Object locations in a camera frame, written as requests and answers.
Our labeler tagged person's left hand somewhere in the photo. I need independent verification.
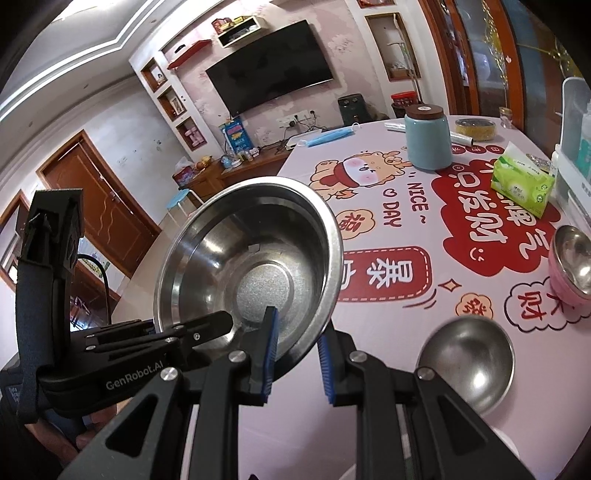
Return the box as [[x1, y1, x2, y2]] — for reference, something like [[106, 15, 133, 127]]
[[28, 401, 132, 457]]

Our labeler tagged blue stool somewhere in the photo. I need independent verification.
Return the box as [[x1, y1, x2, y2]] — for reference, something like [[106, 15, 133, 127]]
[[165, 188, 204, 222]]

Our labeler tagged green tissue pack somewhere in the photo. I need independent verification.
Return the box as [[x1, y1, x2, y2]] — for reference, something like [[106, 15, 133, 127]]
[[490, 141, 557, 208]]

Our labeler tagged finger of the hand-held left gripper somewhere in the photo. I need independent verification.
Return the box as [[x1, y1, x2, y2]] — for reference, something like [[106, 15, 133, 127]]
[[69, 318, 157, 343], [95, 311, 234, 365]]

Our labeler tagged wooden television cabinet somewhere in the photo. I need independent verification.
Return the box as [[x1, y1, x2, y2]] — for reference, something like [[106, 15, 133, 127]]
[[187, 148, 296, 201]]

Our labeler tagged black cable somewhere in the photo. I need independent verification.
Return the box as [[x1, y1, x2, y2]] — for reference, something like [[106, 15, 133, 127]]
[[76, 253, 114, 324]]

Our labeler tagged red wall shelf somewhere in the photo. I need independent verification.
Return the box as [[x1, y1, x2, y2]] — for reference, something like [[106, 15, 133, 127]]
[[166, 39, 213, 71]]

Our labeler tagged teal canister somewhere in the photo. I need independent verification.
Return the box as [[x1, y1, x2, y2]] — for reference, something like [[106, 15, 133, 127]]
[[404, 104, 454, 171]]

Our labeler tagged small steel bowl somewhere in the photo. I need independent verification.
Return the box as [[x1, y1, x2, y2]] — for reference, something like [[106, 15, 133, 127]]
[[416, 317, 515, 416]]

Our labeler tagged red tissue box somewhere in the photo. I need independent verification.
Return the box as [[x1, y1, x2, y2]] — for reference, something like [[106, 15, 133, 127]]
[[172, 157, 197, 188]]

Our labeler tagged wide-rimmed steel bowl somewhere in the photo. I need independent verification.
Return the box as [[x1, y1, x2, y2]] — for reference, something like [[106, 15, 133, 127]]
[[153, 176, 345, 366]]

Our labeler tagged black television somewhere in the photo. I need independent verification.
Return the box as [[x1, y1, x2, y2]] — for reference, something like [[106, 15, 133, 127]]
[[205, 19, 334, 118]]

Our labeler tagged round yellow tin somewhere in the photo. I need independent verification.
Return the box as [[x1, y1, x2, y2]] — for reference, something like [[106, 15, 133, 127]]
[[455, 117, 497, 141]]

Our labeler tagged pink bowl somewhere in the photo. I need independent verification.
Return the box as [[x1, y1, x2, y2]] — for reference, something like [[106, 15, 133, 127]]
[[548, 224, 591, 319]]

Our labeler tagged printed pink tablecloth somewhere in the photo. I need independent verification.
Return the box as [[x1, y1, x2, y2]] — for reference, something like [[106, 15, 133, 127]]
[[274, 114, 591, 462]]

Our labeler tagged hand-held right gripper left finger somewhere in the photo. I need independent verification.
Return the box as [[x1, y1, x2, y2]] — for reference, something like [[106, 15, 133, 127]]
[[58, 305, 280, 480]]

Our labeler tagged wall niche shelf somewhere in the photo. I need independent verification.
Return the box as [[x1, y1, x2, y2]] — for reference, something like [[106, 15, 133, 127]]
[[365, 11, 422, 83]]

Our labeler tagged wall poster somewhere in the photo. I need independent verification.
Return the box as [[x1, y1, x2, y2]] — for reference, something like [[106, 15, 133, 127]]
[[76, 254, 112, 278]]

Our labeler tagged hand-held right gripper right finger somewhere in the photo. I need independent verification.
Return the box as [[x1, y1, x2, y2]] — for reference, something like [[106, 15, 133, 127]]
[[318, 318, 536, 480]]

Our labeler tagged white wall shelf box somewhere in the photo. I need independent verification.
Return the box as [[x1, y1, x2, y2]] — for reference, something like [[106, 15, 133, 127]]
[[212, 15, 264, 48]]

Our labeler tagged blue printed box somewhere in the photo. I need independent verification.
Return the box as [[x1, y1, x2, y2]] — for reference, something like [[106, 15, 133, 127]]
[[219, 117, 252, 155]]

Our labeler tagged white wall shelf unit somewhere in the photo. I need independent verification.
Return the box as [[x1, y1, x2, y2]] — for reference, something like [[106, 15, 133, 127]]
[[130, 48, 208, 151]]

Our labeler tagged white plastic container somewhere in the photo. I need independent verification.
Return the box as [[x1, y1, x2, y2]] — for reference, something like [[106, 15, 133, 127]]
[[551, 76, 591, 222]]

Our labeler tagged wooden framed glass door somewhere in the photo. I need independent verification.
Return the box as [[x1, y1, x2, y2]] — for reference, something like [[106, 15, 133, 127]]
[[418, 0, 573, 134]]

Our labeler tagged white router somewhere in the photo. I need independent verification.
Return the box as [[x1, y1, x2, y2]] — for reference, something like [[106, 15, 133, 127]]
[[285, 131, 324, 151]]

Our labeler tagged blue face mask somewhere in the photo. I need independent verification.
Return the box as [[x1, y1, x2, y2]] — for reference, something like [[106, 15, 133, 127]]
[[298, 122, 363, 148]]

